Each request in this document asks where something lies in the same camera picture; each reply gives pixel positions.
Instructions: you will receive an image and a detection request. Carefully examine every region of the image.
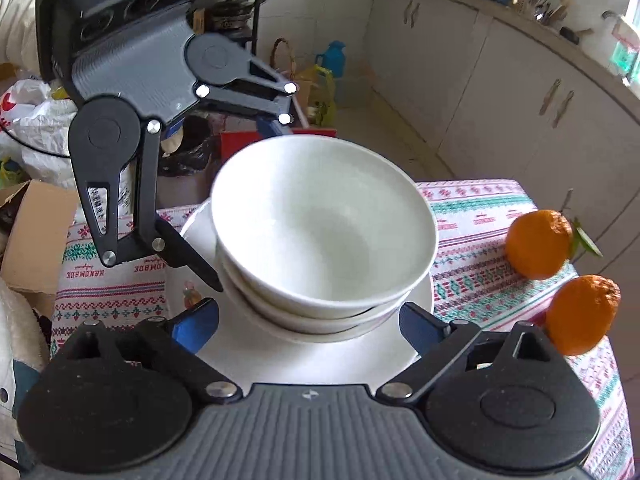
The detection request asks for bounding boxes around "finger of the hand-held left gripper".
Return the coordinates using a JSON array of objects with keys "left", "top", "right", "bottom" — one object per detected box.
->
[
  {"left": 196, "top": 55, "right": 301, "bottom": 138},
  {"left": 74, "top": 119, "right": 224, "bottom": 294}
]

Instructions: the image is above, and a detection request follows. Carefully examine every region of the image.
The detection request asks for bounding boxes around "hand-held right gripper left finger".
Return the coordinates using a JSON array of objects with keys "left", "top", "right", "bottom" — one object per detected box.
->
[{"left": 52, "top": 297, "right": 244, "bottom": 407}]

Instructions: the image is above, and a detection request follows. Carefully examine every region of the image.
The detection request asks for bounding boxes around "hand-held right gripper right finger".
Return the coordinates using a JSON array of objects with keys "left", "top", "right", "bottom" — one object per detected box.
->
[{"left": 376, "top": 302, "right": 573, "bottom": 407}]

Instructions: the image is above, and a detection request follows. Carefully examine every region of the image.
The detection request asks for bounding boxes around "white bowl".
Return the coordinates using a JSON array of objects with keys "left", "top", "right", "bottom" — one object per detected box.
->
[
  {"left": 227, "top": 280, "right": 401, "bottom": 345},
  {"left": 210, "top": 135, "right": 440, "bottom": 319},
  {"left": 217, "top": 255, "right": 426, "bottom": 333}
]

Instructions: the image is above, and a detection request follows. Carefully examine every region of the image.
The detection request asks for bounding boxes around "white plate with fruit print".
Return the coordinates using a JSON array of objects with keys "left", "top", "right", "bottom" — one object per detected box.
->
[{"left": 167, "top": 199, "right": 435, "bottom": 388}]

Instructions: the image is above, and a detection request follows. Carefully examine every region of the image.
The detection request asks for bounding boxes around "red flat carton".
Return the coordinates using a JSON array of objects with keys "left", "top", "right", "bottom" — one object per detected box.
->
[{"left": 220, "top": 127, "right": 337, "bottom": 161}]

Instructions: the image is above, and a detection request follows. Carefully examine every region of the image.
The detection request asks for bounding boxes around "yellow bag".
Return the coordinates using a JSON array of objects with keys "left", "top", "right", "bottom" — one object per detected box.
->
[{"left": 295, "top": 66, "right": 337, "bottom": 127}]

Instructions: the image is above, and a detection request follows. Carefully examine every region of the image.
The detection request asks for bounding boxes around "patterned tablecloth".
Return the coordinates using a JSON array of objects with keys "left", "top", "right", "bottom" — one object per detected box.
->
[{"left": 50, "top": 178, "right": 636, "bottom": 480}]

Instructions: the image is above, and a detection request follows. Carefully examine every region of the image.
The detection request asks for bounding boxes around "black trash bin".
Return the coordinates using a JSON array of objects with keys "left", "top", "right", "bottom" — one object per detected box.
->
[{"left": 160, "top": 115, "right": 213, "bottom": 177}]

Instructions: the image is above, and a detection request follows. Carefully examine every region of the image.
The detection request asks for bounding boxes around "blue thermos jug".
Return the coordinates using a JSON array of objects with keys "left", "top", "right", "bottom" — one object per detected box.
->
[{"left": 315, "top": 41, "right": 347, "bottom": 79}]

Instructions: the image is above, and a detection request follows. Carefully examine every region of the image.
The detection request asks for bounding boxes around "white plastic bag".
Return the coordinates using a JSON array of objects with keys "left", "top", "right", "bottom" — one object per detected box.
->
[{"left": 0, "top": 78, "right": 81, "bottom": 186}]

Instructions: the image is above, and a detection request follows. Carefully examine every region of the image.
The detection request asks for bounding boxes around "black clay pot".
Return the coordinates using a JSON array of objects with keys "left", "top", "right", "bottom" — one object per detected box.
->
[{"left": 210, "top": 0, "right": 256, "bottom": 31}]

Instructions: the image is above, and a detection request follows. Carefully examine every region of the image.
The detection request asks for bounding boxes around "orange with green leaf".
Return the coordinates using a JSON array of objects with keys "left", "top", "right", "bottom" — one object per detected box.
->
[{"left": 504, "top": 190, "right": 604, "bottom": 281}]

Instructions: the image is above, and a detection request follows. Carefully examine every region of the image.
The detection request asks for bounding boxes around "bumpy orange without leaf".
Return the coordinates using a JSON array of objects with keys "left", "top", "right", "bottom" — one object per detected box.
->
[{"left": 545, "top": 275, "right": 622, "bottom": 357}]

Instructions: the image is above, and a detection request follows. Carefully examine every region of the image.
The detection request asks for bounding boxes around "cardboard box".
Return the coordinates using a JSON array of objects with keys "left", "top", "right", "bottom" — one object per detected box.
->
[{"left": 0, "top": 180, "right": 80, "bottom": 293}]

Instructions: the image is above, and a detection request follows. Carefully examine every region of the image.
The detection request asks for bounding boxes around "white fleece cloth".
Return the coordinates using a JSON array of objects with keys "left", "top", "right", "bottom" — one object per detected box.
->
[{"left": 0, "top": 280, "right": 51, "bottom": 396}]

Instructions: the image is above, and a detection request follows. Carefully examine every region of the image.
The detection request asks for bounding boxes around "utensil holder with utensils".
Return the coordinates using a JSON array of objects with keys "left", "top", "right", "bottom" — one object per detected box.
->
[{"left": 520, "top": 0, "right": 571, "bottom": 26}]

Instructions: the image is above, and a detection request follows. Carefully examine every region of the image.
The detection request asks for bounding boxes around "small black pot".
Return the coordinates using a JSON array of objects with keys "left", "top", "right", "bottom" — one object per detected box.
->
[{"left": 559, "top": 25, "right": 593, "bottom": 45}]

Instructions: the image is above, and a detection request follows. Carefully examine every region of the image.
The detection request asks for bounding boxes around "pink cloth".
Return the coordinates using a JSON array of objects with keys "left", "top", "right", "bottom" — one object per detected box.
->
[{"left": 612, "top": 19, "right": 640, "bottom": 56}]

